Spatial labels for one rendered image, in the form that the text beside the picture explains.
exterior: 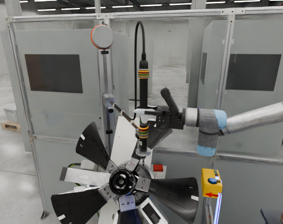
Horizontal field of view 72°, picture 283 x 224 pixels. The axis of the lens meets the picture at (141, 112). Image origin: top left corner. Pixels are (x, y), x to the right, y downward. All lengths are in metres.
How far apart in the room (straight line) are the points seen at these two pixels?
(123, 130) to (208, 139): 0.65
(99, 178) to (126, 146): 0.26
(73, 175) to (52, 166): 1.02
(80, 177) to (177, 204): 0.56
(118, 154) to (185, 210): 0.55
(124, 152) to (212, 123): 0.66
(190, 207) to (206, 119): 0.40
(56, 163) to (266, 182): 1.88
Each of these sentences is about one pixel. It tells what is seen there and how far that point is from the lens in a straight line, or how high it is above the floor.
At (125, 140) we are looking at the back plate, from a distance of 1.28.
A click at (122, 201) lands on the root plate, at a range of 1.00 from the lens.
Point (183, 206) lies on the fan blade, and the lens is 0.96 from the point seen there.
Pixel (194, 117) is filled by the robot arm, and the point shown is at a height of 1.55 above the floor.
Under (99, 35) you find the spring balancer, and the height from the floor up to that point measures 1.89.
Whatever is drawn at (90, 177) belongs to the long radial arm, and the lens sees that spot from 1.19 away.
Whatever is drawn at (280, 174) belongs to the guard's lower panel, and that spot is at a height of 0.89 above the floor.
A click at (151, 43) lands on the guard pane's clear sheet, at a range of 1.50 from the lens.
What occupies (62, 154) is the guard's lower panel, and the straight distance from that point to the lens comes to 2.09.
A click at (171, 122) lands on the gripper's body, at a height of 1.52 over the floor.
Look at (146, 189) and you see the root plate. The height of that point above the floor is 1.18.
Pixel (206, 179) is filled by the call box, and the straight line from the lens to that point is 1.27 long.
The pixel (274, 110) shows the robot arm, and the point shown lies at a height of 1.58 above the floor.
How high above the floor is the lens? 1.81
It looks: 18 degrees down
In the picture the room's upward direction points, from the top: straight up
